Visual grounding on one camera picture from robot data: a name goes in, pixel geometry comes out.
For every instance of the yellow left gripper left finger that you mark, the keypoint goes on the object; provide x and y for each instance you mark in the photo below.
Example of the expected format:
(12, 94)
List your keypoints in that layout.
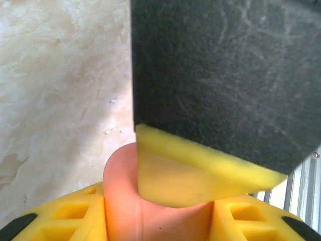
(75, 226)

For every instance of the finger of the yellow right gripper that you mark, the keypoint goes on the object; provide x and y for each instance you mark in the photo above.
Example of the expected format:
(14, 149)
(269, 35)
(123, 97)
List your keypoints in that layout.
(213, 75)

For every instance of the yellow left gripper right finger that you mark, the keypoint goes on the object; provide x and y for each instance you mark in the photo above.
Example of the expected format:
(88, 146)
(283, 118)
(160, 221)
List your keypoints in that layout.
(250, 226)

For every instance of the pink charging case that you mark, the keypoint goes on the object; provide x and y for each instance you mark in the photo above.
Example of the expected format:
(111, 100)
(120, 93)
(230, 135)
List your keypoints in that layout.
(125, 200)

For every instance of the aluminium front rail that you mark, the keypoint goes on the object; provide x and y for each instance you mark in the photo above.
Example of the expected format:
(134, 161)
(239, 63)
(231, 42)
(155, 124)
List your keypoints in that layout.
(301, 190)

